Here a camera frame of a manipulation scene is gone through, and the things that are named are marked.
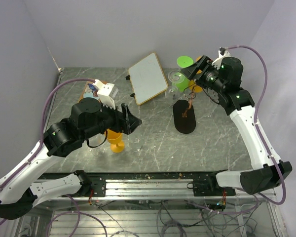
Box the clear ribbed glass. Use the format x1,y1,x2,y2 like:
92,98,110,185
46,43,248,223
128,133,143,152

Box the tangled cables under table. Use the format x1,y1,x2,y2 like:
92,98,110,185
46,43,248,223
46,197,259,237

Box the black oval rack base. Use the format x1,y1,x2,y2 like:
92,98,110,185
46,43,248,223
173,100,196,134

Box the orange plastic wine glass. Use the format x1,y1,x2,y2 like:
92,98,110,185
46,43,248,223
106,129,125,153

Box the clear wine glass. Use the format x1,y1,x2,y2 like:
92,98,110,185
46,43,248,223
165,70,184,103
89,134,106,157

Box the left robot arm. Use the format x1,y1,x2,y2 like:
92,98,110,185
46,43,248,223
0,98,142,220

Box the aluminium rail frame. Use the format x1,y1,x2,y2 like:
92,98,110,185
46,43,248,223
37,179,274,200

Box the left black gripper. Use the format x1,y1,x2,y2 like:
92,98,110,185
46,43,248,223
80,98,142,141

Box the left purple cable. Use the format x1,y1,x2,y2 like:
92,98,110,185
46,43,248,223
0,78,97,233

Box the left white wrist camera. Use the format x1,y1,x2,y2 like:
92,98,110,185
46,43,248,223
93,79,118,109

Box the green plastic wine glass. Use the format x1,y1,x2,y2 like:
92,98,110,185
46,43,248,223
168,56,194,92

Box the small whiteboard yellow frame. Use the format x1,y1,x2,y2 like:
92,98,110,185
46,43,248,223
128,52,168,105

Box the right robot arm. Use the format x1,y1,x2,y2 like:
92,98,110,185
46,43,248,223
181,56,293,196

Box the copper wire glass rack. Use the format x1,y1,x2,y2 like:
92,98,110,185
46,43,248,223
182,86,197,118

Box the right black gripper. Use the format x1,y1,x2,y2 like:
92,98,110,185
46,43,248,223
181,55,226,93

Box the clear wine glass front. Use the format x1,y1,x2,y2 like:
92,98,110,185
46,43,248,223
89,134,106,157

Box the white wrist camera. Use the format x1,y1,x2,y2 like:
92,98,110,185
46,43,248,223
212,47,230,70
93,79,118,109

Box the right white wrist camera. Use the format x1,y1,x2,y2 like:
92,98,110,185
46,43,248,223
212,47,230,70

